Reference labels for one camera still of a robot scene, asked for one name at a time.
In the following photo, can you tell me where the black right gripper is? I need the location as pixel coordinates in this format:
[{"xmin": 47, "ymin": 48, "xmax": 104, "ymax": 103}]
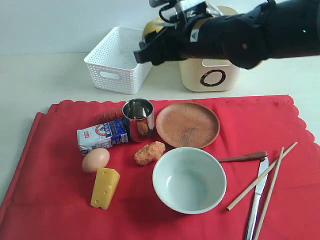
[{"xmin": 133, "ymin": 17, "xmax": 208, "ymax": 66}]

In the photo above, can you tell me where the yellow lemon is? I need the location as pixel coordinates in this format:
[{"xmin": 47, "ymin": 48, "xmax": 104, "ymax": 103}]
[{"xmin": 141, "ymin": 18, "xmax": 165, "ymax": 40}]

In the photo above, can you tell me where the blue white milk carton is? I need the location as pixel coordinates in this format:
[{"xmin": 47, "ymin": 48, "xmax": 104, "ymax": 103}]
[{"xmin": 77, "ymin": 118, "xmax": 129, "ymax": 156}]

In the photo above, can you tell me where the brown egg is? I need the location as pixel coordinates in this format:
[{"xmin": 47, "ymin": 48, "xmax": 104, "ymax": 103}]
[{"xmin": 82, "ymin": 148, "xmax": 110, "ymax": 173}]

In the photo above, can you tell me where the white perforated plastic basket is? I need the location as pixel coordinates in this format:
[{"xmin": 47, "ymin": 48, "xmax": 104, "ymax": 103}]
[{"xmin": 84, "ymin": 26, "xmax": 152, "ymax": 95}]

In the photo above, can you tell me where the cream plastic bin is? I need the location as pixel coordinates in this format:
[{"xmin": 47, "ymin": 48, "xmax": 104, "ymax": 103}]
[{"xmin": 177, "ymin": 5, "xmax": 241, "ymax": 93}]

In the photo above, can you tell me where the stainless steel cup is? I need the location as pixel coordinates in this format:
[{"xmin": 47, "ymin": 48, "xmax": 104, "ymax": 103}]
[{"xmin": 122, "ymin": 98, "xmax": 155, "ymax": 143}]

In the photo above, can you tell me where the red sausage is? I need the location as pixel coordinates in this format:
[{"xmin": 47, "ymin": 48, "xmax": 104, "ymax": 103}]
[{"xmin": 102, "ymin": 108, "xmax": 124, "ymax": 122}]

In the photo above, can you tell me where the brown wooden plate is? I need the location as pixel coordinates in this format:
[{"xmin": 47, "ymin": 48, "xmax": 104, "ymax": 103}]
[{"xmin": 155, "ymin": 102, "xmax": 220, "ymax": 149}]

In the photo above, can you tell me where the pale green ceramic bowl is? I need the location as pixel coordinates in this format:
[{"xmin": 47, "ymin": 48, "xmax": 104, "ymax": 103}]
[{"xmin": 152, "ymin": 147, "xmax": 227, "ymax": 215}]

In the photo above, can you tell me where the yellow cheese wedge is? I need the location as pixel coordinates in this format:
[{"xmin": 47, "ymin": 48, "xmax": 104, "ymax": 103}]
[{"xmin": 90, "ymin": 168, "xmax": 120, "ymax": 210}]

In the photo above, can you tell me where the brown wooden spoon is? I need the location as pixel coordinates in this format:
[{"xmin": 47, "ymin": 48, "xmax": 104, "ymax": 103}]
[{"xmin": 218, "ymin": 151, "xmax": 268, "ymax": 163}]

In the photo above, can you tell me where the red scalloped table cloth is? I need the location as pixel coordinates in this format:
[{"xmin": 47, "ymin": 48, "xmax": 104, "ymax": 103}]
[{"xmin": 0, "ymin": 95, "xmax": 320, "ymax": 240}]

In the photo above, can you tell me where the silver table knife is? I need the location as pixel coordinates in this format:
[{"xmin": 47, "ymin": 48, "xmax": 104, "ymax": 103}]
[{"xmin": 245, "ymin": 156, "xmax": 269, "ymax": 240}]

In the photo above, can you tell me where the right wooden chopstick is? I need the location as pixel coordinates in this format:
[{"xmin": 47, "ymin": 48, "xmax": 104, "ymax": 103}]
[{"xmin": 254, "ymin": 146, "xmax": 285, "ymax": 240}]

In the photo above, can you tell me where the wooden chopstick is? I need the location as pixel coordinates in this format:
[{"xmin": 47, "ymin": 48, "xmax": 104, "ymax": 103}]
[
  {"xmin": 226, "ymin": 141, "xmax": 298, "ymax": 211},
  {"xmin": 254, "ymin": 146, "xmax": 285, "ymax": 240}
]

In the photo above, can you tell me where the left wooden chopstick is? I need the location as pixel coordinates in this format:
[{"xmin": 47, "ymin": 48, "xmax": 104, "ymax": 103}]
[{"xmin": 226, "ymin": 141, "xmax": 298, "ymax": 211}]

